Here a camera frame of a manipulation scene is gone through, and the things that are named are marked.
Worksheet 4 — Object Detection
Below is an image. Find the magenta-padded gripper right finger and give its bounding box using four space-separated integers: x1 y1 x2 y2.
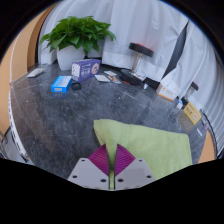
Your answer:
114 143 157 191

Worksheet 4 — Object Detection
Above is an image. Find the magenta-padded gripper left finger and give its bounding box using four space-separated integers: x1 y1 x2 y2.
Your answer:
67 143 110 191

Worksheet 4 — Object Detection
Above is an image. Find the light green towel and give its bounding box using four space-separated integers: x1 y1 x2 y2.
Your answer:
93 118 193 191

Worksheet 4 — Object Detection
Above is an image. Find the small blue and white box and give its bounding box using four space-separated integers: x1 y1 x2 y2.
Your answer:
175 99 184 111

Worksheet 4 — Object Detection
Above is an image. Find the yellow cardboard box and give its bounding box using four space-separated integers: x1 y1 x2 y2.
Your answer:
182 101 203 126

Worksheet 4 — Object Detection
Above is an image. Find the white and orange box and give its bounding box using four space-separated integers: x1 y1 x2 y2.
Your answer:
155 81 181 102

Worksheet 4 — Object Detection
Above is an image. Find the blue flat box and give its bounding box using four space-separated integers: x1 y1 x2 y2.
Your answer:
50 75 73 93

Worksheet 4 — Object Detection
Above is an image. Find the brown printed card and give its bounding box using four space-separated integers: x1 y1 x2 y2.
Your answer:
108 75 123 85

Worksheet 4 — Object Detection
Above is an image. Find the white paper card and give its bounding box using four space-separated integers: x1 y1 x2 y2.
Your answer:
94 73 111 83

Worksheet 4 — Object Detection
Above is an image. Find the stack of booklets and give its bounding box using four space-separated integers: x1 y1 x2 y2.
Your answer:
131 72 147 82

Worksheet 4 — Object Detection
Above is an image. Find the black stand with red-rimmed top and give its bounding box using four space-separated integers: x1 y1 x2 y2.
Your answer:
119 42 155 86
181 81 200 104

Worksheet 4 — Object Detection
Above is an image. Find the small white card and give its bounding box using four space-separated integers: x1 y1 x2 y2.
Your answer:
103 70 118 77

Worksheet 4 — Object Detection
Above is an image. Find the purple cardboard box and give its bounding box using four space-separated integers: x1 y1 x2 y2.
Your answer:
71 58 102 83

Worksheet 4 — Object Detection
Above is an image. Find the white flat packet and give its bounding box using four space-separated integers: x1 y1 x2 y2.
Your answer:
26 68 45 79

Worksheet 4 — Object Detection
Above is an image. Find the green plant in white pot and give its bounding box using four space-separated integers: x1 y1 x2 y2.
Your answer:
39 15 117 72

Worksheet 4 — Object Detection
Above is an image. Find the white curtain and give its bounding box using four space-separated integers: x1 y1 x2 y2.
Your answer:
38 0 224 154

